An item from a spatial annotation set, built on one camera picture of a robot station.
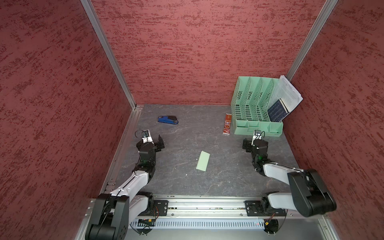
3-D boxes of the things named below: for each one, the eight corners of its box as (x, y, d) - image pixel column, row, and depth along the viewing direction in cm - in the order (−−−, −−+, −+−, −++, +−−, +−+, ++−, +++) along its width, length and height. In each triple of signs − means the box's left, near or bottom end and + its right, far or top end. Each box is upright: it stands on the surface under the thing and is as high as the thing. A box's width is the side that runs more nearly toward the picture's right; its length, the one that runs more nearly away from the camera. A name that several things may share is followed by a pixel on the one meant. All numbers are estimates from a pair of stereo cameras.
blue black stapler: (158, 122, 112) (157, 118, 108) (159, 118, 115) (158, 114, 111) (177, 124, 111) (177, 120, 107) (179, 120, 114) (178, 116, 110)
